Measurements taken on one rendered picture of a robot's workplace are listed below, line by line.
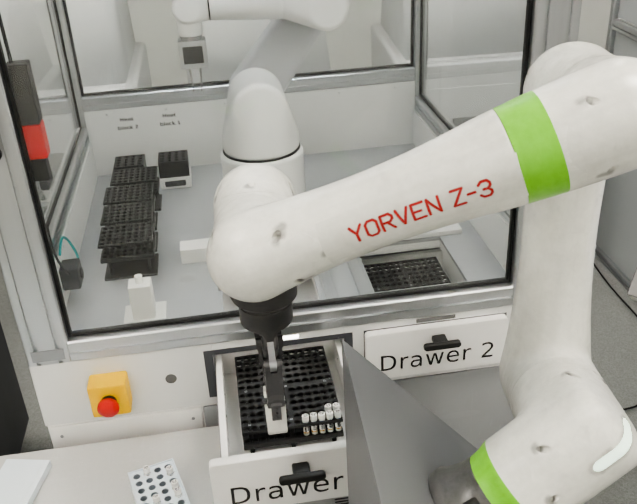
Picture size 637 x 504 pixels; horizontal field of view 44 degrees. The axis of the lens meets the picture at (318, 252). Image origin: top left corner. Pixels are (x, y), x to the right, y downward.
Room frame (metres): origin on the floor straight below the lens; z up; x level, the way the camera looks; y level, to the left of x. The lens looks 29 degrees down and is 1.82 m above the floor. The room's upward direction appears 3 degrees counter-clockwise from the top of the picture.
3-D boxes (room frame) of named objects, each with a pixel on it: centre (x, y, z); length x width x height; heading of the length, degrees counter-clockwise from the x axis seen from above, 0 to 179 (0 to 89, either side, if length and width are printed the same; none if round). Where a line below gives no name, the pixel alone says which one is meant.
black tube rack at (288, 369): (1.15, 0.07, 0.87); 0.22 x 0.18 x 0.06; 7
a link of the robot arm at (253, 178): (0.91, 0.08, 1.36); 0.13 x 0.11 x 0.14; 1
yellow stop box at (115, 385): (1.18, 0.41, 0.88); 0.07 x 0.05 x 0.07; 97
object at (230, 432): (1.15, 0.08, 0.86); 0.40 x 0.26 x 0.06; 7
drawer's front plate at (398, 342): (1.28, -0.23, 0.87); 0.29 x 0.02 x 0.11; 97
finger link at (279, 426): (0.91, 0.08, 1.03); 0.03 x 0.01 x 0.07; 97
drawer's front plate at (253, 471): (0.95, 0.05, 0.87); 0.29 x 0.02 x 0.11; 97
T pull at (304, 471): (0.92, 0.05, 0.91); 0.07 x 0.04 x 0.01; 97
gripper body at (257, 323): (0.92, 0.08, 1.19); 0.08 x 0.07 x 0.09; 7
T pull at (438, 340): (1.25, -0.23, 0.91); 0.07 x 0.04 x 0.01; 97
